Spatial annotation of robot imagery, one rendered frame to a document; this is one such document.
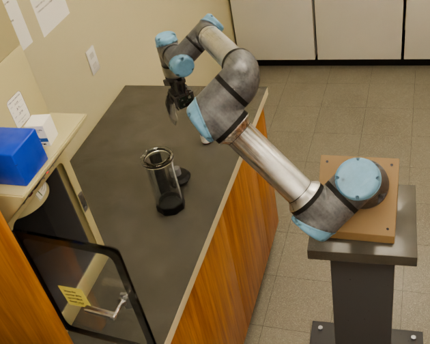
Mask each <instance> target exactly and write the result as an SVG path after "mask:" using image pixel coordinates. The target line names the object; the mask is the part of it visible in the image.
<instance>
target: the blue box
mask: <svg viewBox="0 0 430 344"><path fill-rule="evenodd" d="M47 160H48V157H47V155H46V152H45V151H44V148H43V146H42V143H41V141H40V138H39V137H38V134H37V132H36V131H35V129H34V128H4V127H0V184H7V185H16V186H28V184H29V183H30V181H31V180H32V179H33V178H34V177H35V175H36V174H37V173H38V171H39V170H40V169H41V168H42V166H43V165H44V163H45V162H46V161H47Z"/></svg>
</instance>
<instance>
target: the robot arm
mask: <svg viewBox="0 0 430 344"><path fill-rule="evenodd" d="M223 29H224V27H223V25H222V24H221V23H220V22H219V21H218V20H217V19H216V18H215V17H214V16H213V15H212V14H206V15H205V16H204V17H203V18H202V19H201V20H200V21H199V22H198V24H197V25H196V26H195V27H194V28H193V29H192V30H191V31H190V33H189V34H188V35H187V36H186V37H185V38H184V39H183V40H182V41H181V42H180V43H179V44H178V39H177V36H176V34H175V33H174V32H173V31H163V32H161V33H159V34H158V35H157V36H156V37H155V42H156V48H157V51H158V55H159V58H160V62H161V66H162V71H163V74H164V76H165V78H166V79H165V80H163V83H164V86H171V88H169V89H168V92H167V93H168V95H167V98H166V101H165V105H166V108H167V111H168V113H169V117H170V118H171V121H172V122H173V124H174V125H176V121H177V114H176V109H177V110H179V108H180V109H183V108H185V107H187V109H186V113H187V116H188V118H189V119H190V121H191V122H192V124H193V125H194V126H195V128H196V129H197V130H198V131H199V132H200V134H201V135H202V136H203V137H204V138H205V139H206V140H207V141H208V142H210V143H211V142H214V140H215V141H216V142H218V143H219V144H220V145H221V144H227V145H229V146H230V147H231V148H232V149H233V150H234V151H235V152H236V153H237V154H238V155H239V156H240V157H241V158H243V159H244V160H245V161H246V162H247V163H248V164H249V165H250V166H251V167H252V168H253V169H254V170H255V171H256V172H258V174H260V176H262V178H263V179H264V180H265V181H266V182H267V183H269V185H271V187H273V188H274V189H275V190H276V191H277V192H278V193H279V194H280V195H281V196H282V197H283V198H284V199H285V200H286V201H288V202H289V211H290V212H291V213H292V217H291V219H292V221H293V222H294V223H295V224H296V225H297V226H298V227H299V228H300V229H301V230H303V232H305V233H306V234H307V235H309V236H311V237H312V238H314V239H315V240H317V241H320V242H324V241H326V240H327V239H328V238H330V237H331V236H332V235H334V234H335V233H336V232H337V231H338V230H339V229H340V228H341V227H342V226H343V225H344V224H345V223H346V222H347V221H348V220H349V219H350V218H351V217H352V216H353V215H354V214H355V213H356V212H357V211H358V210H359V209H369V208H372V207H375V206H377V205H379V204H380V203H381V202H382V201H383V200H384V199H385V197H386V195H387V194H388V189H389V179H388V175H387V173H386V171H385V170H384V168H383V167H382V166H381V165H380V164H378V163H376V162H375V161H372V160H369V159H366V158H351V159H349V160H346V161H345V162H343V163H342V164H341V165H340V166H339V168H338V169H337V171H336V173H335V174H334V175H333V176H332V177H331V178H330V179H329V180H328V181H327V182H326V183H325V184H324V185H322V184H321V183H320V182H319V181H311V180H309V179H308V178H307V177H306V176H305V175H304V174H303V173H302V172H301V171H300V170H299V169H298V168H297V167H296V166H295V165H294V164H293V163H292V162H290V161H289V160H288V159H287V158H286V157H285V156H284V155H283V154H282V153H281V152H280V151H279V150H278V149H277V148H276V147H275V146H274V145H273V144H272V143H271V142H269V140H267V139H266V138H265V137H264V136H263V135H262V133H260V131H258V129H256V127H254V125H252V124H251V123H250V122H249V113H248V112H247V111H245V110H244V109H245V107H246V106H247V105H248V104H249V103H250V102H251V101H252V100H253V98H254V97H255V95H256V93H257V90H258V87H259V81H260V72H259V65H258V63H257V60H256V59H255V57H254V55H253V54H252V53H251V52H249V51H248V50H246V49H245V48H239V47H238V46H237V45H236V44H235V43H234V42H232V41H231V40H230V39H229V38H228V37H227V36H226V35H225V34H224V33H223V32H222V31H223ZM204 50H206V51H207V52H208V53H209V54H210V55H211V56H212V57H213V59H214V60H215V61H216V62H217V63H218V64H219V65H220V66H221V69H222V70H221V71H220V72H219V73H218V74H217V75H216V76H215V77H214V78H213V79H212V81H211V82H210V83H209V84H208V85H207V86H206V87H205V88H204V89H203V90H202V91H201V93H200V94H199V95H198V96H197V97H194V94H193V90H192V89H191V88H189V86H187V84H185V82H186V79H185V77H187V76H189V75H190V74H192V72H193V70H194V67H195V63H194V61H195V60H196V59H197V58H198V57H199V56H200V55H201V54H202V52H203V51H204ZM173 102H174V103H175V104H174V103H173ZM176 105H177V106H176Z"/></svg>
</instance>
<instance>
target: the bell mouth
mask: <svg viewBox="0 0 430 344"><path fill-rule="evenodd" d="M48 194H49V186H48V184H47V183H46V182H45V183H44V184H43V185H42V187H41V188H40V189H39V191H38V192H37V193H36V194H35V196H34V197H33V199H32V200H31V201H30V202H29V204H28V205H27V207H26V208H25V209H24V210H23V212H22V213H21V215H20V216H19V217H18V218H17V219H19V218H22V217H25V216H27V215H29V214H31V213H32V212H34V211H36V210H37V209H38V208H39V207H40V206H41V205H42V204H43V203H44V202H45V201H46V199H47V197H48Z"/></svg>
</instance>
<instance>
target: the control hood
mask: <svg viewBox="0 0 430 344"><path fill-rule="evenodd" d="M49 114H51V117H52V120H53V122H54V125H55V127H56V129H57V132H58V135H57V137H56V139H55V140H54V142H53V144H52V145H51V146H43V148H44V151H45V152H46V155H47V157H48V160H47V161H46V162H45V163H44V165H43V166H42V168H41V169H40V170H39V171H38V173H37V174H36V175H35V177H34V178H33V179H32V180H31V181H30V183H29V184H28V186H16V185H7V184H0V211H1V213H2V215H3V217H4V219H5V221H6V223H7V224H8V223H9V222H10V221H11V219H12V218H13V216H14V215H15V213H17V211H18V210H19V208H20V207H21V205H22V204H23V203H24V201H25V200H26V198H27V197H28V196H29V194H30V193H31V192H32V190H33V189H34V188H35V187H36V185H37V184H38V182H39V181H40V180H41V179H42V178H43V176H44V175H45V173H46V172H47V171H48V170H49V168H50V167H51V165H52V164H53V163H54V161H56V159H57V158H58V156H59V155H60V153H61V152H63V150H64V149H65V148H66V147H67V146H68V144H69V143H70V141H71V140H72V139H73V137H74V136H75V134H76V133H77V132H78V130H79V129H80V127H81V126H82V125H83V123H84V122H85V120H86V119H87V114H80V113H49Z"/></svg>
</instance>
